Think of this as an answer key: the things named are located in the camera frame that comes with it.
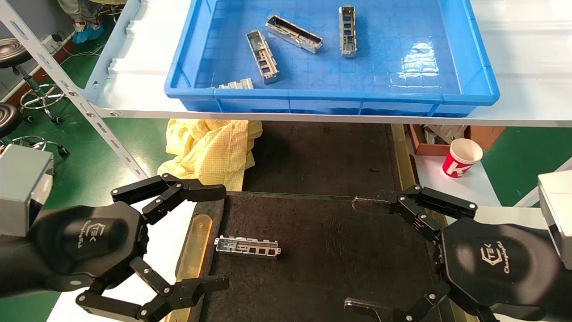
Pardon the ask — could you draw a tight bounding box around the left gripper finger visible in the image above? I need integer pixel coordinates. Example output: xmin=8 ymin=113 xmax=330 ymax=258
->
xmin=75 ymin=257 xmax=230 ymax=322
xmin=111 ymin=174 xmax=227 ymax=225

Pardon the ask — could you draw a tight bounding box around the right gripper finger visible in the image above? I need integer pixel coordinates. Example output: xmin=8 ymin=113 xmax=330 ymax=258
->
xmin=344 ymin=281 xmax=452 ymax=322
xmin=352 ymin=185 xmax=477 ymax=242

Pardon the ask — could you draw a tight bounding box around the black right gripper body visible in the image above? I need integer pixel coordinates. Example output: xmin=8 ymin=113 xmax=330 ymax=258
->
xmin=439 ymin=218 xmax=572 ymax=322

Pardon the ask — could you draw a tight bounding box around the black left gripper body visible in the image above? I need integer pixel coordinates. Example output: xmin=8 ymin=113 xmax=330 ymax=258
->
xmin=0 ymin=202 xmax=149 ymax=298

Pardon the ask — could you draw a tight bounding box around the silver metal bracket part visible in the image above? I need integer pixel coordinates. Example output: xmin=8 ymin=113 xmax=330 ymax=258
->
xmin=216 ymin=78 xmax=254 ymax=89
xmin=215 ymin=236 xmax=282 ymax=260
xmin=265 ymin=15 xmax=324 ymax=54
xmin=338 ymin=5 xmax=358 ymax=58
xmin=246 ymin=30 xmax=280 ymax=85

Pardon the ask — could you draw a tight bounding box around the red and white paper cup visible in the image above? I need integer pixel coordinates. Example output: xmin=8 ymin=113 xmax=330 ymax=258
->
xmin=442 ymin=138 xmax=484 ymax=179

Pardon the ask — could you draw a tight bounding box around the yellow checked cloth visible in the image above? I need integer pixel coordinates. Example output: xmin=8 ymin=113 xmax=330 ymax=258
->
xmin=157 ymin=119 xmax=264 ymax=192

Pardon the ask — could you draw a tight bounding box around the pile of grey metal plates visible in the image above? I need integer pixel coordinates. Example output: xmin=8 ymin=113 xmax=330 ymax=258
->
xmin=422 ymin=125 xmax=468 ymax=144

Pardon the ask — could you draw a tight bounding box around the brown cardboard box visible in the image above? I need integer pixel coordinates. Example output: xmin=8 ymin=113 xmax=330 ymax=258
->
xmin=407 ymin=124 xmax=507 ymax=157

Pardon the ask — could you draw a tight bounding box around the black conveyor belt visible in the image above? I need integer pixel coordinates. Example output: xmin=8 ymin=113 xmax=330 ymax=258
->
xmin=243 ymin=121 xmax=403 ymax=194

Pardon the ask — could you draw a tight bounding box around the black round swivel stool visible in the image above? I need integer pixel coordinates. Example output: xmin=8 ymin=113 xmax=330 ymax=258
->
xmin=0 ymin=103 xmax=70 ymax=158
xmin=0 ymin=38 xmax=67 ymax=124

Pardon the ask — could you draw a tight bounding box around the blue plastic tray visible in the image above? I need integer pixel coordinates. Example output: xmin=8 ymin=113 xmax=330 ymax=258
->
xmin=164 ymin=0 xmax=501 ymax=118

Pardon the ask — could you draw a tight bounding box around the person with blue shoe covers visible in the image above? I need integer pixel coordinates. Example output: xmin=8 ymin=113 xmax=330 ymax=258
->
xmin=57 ymin=0 xmax=128 ymax=44

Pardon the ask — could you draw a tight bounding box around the white power strip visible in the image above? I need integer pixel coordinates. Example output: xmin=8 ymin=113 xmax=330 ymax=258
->
xmin=41 ymin=32 xmax=76 ymax=59

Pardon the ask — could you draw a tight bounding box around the gold metal rail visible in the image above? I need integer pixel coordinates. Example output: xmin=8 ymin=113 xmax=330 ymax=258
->
xmin=390 ymin=124 xmax=421 ymax=199

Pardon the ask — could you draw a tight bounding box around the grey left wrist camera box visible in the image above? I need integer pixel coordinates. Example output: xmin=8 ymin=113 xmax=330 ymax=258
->
xmin=0 ymin=144 xmax=55 ymax=237

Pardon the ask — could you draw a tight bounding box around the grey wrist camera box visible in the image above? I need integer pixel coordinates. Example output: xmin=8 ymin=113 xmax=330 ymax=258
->
xmin=538 ymin=170 xmax=572 ymax=270
xmin=0 ymin=144 xmax=55 ymax=237

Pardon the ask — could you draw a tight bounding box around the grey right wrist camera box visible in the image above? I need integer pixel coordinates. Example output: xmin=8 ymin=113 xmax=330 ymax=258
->
xmin=538 ymin=170 xmax=572 ymax=270

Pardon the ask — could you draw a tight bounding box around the perforated white shelf post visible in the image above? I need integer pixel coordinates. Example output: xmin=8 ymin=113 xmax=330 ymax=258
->
xmin=513 ymin=157 xmax=572 ymax=208
xmin=0 ymin=0 xmax=149 ymax=180

